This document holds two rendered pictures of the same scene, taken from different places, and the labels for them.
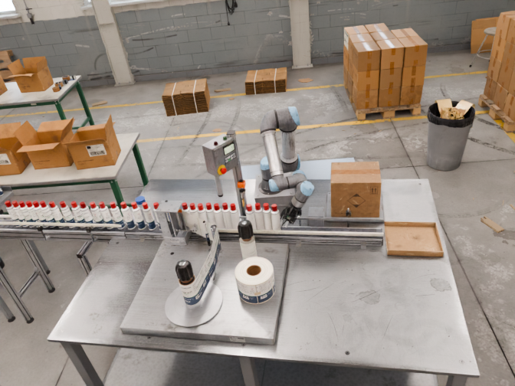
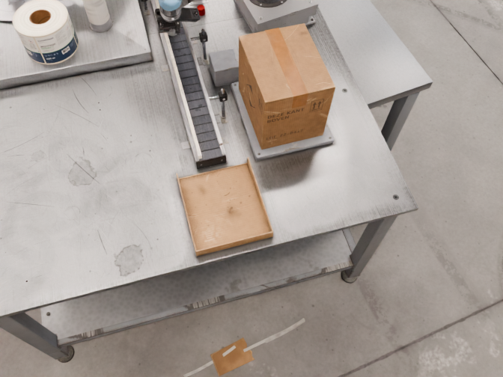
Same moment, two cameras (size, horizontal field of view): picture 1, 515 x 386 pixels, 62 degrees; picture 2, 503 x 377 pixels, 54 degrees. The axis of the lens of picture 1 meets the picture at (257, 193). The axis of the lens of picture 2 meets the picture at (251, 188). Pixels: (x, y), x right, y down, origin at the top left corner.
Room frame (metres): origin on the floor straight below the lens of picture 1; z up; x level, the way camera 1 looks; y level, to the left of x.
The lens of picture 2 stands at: (1.53, -1.56, 2.35)
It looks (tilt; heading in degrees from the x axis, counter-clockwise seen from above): 61 degrees down; 57
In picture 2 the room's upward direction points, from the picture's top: 3 degrees clockwise
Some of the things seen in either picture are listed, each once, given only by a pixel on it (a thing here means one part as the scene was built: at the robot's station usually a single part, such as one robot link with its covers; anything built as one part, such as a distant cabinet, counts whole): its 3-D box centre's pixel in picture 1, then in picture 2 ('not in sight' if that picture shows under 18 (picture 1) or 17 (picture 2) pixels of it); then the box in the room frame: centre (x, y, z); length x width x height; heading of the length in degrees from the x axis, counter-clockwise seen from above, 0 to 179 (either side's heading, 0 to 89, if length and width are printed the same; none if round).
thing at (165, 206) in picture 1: (169, 206); not in sight; (2.11, 0.53, 1.14); 0.14 x 0.11 x 0.01; 76
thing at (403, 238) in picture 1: (412, 237); (223, 204); (1.86, -0.87, 0.85); 0.30 x 0.26 x 0.04; 76
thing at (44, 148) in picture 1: (51, 142); not in sight; (3.59, 1.78, 0.96); 0.53 x 0.45 x 0.37; 175
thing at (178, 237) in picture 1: (174, 222); not in sight; (2.12, 0.53, 1.01); 0.14 x 0.13 x 0.26; 76
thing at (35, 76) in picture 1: (31, 75); not in sight; (5.70, 2.71, 0.97); 0.43 x 0.42 x 0.37; 170
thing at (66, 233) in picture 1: (70, 266); not in sight; (2.45, 1.46, 0.47); 1.17 x 0.38 x 0.94; 76
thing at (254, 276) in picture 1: (255, 279); (46, 31); (1.60, 0.07, 0.95); 0.20 x 0.20 x 0.14
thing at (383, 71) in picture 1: (380, 68); not in sight; (5.61, -1.88, 0.45); 1.20 x 0.84 x 0.89; 175
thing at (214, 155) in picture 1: (221, 155); not in sight; (2.21, 0.18, 1.38); 0.17 x 0.10 x 0.19; 131
